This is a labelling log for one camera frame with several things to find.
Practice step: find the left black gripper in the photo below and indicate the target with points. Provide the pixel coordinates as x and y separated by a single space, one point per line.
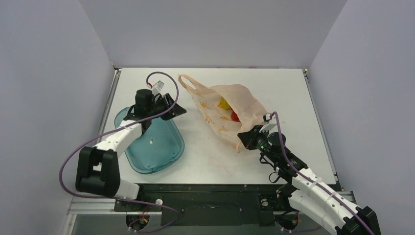
176 110

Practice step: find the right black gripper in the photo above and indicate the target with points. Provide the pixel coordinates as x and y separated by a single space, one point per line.
247 139

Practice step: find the red fake fruit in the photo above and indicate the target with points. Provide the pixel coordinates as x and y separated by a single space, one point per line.
234 117

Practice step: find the orange plastic bag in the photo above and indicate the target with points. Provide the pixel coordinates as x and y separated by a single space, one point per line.
249 110

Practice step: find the yellow fake fruit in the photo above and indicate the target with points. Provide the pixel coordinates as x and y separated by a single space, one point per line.
223 104

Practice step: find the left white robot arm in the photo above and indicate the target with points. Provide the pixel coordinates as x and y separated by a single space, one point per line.
98 169

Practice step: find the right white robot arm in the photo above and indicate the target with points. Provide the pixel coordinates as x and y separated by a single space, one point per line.
305 192

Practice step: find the teal plastic bin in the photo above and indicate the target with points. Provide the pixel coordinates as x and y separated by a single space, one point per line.
158 148

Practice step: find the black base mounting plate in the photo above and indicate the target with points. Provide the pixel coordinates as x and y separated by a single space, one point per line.
212 205

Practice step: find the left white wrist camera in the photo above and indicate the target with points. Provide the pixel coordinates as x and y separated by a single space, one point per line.
157 88

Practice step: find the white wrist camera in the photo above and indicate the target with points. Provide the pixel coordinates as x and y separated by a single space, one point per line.
157 88
269 122

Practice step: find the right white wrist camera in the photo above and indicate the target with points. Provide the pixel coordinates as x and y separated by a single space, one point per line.
269 122

